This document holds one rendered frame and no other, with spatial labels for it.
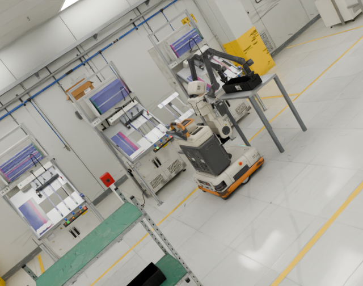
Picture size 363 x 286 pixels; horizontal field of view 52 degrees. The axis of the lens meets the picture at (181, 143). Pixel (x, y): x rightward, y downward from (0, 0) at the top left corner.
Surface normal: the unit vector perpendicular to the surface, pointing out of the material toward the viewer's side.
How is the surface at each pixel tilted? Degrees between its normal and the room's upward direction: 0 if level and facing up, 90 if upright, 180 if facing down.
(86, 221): 90
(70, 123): 90
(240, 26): 90
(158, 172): 90
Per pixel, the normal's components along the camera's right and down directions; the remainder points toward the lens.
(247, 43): 0.43, 0.04
